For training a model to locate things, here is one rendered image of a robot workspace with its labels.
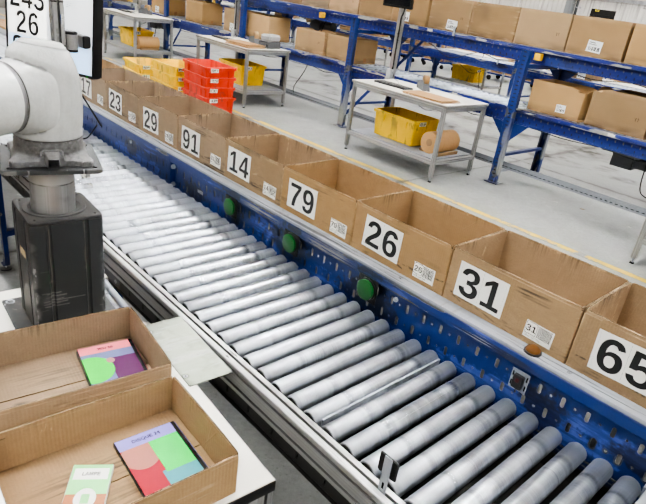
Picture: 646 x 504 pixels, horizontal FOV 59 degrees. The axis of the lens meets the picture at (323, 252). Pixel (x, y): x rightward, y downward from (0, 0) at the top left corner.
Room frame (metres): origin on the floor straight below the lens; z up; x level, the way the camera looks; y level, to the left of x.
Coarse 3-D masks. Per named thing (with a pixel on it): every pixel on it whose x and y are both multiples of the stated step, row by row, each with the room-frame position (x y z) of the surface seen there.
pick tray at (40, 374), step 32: (64, 320) 1.19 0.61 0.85; (96, 320) 1.24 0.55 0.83; (128, 320) 1.29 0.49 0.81; (0, 352) 1.09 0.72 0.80; (32, 352) 1.14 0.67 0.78; (64, 352) 1.18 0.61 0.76; (160, 352) 1.13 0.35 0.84; (0, 384) 1.03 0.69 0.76; (32, 384) 1.04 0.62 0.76; (64, 384) 1.06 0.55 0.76; (96, 384) 0.97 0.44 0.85; (128, 384) 1.01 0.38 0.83; (0, 416) 0.85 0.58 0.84; (32, 416) 0.89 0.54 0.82
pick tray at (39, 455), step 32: (160, 384) 1.01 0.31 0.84; (64, 416) 0.88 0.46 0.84; (96, 416) 0.92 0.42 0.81; (128, 416) 0.96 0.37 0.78; (160, 416) 1.00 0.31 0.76; (192, 416) 0.97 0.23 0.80; (0, 448) 0.79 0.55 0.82; (32, 448) 0.83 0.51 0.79; (64, 448) 0.87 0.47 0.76; (96, 448) 0.88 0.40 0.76; (224, 448) 0.87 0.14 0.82; (0, 480) 0.77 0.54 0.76; (32, 480) 0.78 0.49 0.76; (64, 480) 0.79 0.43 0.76; (128, 480) 0.81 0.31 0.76; (192, 480) 0.76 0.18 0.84; (224, 480) 0.81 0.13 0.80
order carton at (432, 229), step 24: (408, 192) 1.99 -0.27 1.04; (360, 216) 1.79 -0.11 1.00; (384, 216) 1.72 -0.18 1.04; (408, 216) 2.01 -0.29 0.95; (432, 216) 1.93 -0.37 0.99; (456, 216) 1.87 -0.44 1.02; (360, 240) 1.78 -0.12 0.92; (408, 240) 1.64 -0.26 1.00; (432, 240) 1.58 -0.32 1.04; (456, 240) 1.85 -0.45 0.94; (384, 264) 1.69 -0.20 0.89; (408, 264) 1.63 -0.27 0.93; (432, 264) 1.57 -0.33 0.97; (432, 288) 1.55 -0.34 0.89
